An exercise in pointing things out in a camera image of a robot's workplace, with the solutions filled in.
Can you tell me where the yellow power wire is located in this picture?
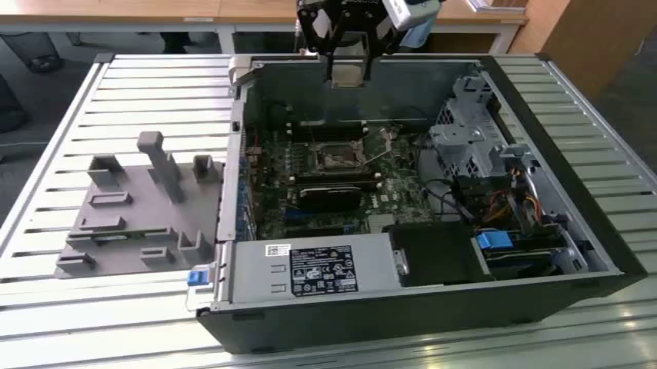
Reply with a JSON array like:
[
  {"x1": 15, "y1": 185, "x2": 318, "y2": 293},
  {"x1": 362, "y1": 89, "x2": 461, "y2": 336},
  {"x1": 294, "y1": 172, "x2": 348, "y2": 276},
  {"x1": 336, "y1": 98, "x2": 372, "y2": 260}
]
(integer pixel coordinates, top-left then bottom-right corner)
[{"x1": 521, "y1": 194, "x2": 545, "y2": 218}]

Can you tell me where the black PC case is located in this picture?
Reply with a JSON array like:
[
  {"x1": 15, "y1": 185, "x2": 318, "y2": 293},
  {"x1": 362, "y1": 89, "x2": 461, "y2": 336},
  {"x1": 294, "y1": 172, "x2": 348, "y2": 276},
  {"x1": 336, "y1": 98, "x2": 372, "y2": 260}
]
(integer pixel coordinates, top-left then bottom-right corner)
[{"x1": 194, "y1": 52, "x2": 649, "y2": 355}]

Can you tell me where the short graphics card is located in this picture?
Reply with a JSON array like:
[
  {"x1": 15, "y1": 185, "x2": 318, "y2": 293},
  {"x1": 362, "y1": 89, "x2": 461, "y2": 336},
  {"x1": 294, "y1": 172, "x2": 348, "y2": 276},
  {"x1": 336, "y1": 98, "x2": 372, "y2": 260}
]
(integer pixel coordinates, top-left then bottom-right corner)
[{"x1": 295, "y1": 184, "x2": 362, "y2": 213}]

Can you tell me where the green motherboard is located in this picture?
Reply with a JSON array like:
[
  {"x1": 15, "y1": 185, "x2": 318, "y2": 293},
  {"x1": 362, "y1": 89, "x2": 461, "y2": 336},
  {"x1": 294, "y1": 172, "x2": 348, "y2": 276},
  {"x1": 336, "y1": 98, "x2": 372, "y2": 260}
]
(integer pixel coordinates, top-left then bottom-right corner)
[{"x1": 240, "y1": 122, "x2": 437, "y2": 239}]

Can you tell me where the white paper stack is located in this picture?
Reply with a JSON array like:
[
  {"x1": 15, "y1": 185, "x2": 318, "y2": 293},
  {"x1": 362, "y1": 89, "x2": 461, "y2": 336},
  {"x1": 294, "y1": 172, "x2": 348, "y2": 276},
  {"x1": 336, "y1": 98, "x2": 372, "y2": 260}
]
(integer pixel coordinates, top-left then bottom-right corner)
[{"x1": 463, "y1": 0, "x2": 517, "y2": 13}]

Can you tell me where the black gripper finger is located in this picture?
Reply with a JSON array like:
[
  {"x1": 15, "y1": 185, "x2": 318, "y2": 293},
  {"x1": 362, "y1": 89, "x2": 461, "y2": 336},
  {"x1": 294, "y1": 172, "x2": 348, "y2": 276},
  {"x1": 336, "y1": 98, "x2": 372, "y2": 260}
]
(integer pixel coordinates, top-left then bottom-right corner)
[
  {"x1": 326, "y1": 31, "x2": 344, "y2": 82},
  {"x1": 362, "y1": 32, "x2": 375, "y2": 82}
]

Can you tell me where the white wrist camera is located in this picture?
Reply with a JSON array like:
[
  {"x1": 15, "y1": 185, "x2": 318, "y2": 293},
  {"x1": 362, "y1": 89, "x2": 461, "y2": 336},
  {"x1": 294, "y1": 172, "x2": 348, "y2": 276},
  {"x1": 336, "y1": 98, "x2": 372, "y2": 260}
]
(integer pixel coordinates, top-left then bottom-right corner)
[{"x1": 382, "y1": 0, "x2": 443, "y2": 31}]

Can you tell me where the black mesh waste bin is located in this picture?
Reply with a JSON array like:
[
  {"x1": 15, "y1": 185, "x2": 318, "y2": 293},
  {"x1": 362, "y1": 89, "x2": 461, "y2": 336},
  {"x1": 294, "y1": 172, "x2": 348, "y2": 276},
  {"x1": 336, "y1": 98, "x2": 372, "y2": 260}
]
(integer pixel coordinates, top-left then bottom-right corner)
[{"x1": 0, "y1": 32, "x2": 65, "y2": 75}]

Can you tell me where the metal wire locking lever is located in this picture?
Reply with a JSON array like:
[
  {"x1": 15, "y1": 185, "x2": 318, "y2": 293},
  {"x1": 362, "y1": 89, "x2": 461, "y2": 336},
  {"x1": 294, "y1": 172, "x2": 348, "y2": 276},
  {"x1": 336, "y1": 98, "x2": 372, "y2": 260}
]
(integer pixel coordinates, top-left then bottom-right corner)
[{"x1": 364, "y1": 150, "x2": 395, "y2": 167}]

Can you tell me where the metal socket cover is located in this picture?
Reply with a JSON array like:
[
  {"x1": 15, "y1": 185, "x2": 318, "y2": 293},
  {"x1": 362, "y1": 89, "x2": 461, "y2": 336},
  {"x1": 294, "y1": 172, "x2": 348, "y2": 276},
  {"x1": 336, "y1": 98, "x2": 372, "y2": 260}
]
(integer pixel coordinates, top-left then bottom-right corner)
[{"x1": 376, "y1": 127, "x2": 396, "y2": 155}]

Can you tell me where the wooden cabinet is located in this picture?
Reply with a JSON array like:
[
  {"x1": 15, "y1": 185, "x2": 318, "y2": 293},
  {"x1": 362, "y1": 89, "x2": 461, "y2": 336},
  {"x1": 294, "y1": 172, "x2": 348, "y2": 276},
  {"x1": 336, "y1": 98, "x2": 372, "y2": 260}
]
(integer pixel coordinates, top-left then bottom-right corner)
[{"x1": 507, "y1": 0, "x2": 657, "y2": 101}]

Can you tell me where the CPU socket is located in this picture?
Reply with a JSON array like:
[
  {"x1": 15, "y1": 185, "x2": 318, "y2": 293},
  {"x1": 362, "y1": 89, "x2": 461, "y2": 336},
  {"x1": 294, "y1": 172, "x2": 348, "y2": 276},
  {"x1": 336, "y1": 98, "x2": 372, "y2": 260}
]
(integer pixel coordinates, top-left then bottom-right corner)
[{"x1": 312, "y1": 141, "x2": 370, "y2": 173}]

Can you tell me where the black hard disk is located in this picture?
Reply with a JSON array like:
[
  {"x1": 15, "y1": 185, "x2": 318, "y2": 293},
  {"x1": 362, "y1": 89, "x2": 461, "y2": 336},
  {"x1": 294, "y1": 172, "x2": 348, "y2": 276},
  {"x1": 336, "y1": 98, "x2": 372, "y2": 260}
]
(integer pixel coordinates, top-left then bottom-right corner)
[{"x1": 482, "y1": 249, "x2": 563, "y2": 278}]

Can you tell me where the silver topped CPU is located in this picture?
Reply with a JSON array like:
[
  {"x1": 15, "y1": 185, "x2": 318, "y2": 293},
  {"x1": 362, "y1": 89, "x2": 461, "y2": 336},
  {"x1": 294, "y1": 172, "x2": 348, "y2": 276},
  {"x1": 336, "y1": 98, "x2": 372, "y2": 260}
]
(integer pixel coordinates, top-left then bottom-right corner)
[{"x1": 331, "y1": 61, "x2": 371, "y2": 90}]

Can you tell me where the blue disk carrier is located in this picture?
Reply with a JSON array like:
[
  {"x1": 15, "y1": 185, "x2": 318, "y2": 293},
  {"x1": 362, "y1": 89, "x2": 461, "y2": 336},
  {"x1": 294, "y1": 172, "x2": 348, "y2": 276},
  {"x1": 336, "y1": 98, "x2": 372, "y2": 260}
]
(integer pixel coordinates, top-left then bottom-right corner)
[{"x1": 474, "y1": 228, "x2": 515, "y2": 254}]

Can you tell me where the silver power supply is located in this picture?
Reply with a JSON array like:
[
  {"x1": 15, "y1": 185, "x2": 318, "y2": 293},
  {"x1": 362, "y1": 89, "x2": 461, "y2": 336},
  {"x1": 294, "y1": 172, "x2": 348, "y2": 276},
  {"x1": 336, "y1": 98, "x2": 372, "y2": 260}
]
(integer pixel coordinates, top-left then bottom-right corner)
[{"x1": 224, "y1": 234, "x2": 407, "y2": 305}]

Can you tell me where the green RAM stick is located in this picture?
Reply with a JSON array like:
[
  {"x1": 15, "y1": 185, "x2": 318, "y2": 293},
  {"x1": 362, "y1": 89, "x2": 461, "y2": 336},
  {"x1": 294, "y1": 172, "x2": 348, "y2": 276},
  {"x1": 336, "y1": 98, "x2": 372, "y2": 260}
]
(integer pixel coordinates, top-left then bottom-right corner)
[{"x1": 91, "y1": 229, "x2": 168, "y2": 244}]

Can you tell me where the wooden desk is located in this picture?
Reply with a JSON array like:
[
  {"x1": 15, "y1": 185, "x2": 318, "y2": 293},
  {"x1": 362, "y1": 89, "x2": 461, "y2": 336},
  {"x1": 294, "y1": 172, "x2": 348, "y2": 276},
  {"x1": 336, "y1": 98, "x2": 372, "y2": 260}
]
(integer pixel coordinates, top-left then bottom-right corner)
[{"x1": 0, "y1": 0, "x2": 530, "y2": 55}]

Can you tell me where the grey parts rack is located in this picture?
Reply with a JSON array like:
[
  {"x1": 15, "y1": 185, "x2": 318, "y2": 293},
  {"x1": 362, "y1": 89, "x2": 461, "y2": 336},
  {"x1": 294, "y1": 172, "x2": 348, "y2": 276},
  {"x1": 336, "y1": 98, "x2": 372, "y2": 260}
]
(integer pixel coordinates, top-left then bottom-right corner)
[{"x1": 52, "y1": 130, "x2": 227, "y2": 281}]

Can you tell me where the silver drive cage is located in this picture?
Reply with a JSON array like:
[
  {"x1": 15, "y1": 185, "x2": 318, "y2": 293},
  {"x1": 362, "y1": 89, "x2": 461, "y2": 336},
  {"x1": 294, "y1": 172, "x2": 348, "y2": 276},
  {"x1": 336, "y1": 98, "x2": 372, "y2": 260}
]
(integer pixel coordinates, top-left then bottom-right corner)
[{"x1": 429, "y1": 75, "x2": 519, "y2": 181}]

